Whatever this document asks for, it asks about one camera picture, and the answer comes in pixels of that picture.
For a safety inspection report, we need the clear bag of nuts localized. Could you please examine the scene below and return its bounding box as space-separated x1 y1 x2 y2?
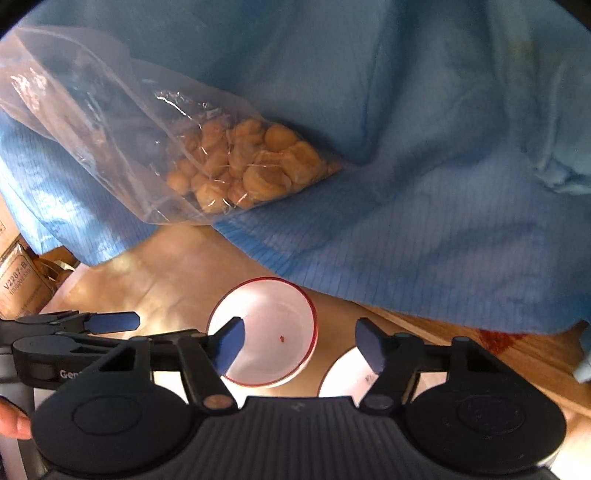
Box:
0 25 345 227

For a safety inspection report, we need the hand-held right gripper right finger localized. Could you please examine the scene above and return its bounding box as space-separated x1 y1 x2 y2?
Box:
355 318 513 412

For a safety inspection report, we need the person's left hand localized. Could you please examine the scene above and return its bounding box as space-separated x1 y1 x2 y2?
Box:
0 398 33 440

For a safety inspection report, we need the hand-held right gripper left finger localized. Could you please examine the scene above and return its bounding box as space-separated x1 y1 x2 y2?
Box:
88 317 246 414

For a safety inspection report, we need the large printed cardboard box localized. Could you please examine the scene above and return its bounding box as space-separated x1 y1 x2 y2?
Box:
0 231 58 319

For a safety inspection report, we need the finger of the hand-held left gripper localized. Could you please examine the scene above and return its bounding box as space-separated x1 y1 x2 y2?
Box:
55 329 208 358
16 311 141 334

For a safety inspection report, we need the wooden ledge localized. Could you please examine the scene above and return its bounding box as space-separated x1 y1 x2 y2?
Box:
355 300 591 416

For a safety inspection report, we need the cream tablecloth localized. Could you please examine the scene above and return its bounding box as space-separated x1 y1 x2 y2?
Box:
39 222 370 402

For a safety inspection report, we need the white bowl red rim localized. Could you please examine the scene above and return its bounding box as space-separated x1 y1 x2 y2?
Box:
318 345 444 398
206 277 320 388

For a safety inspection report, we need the blue garment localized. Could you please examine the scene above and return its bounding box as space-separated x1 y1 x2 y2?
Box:
0 0 591 335

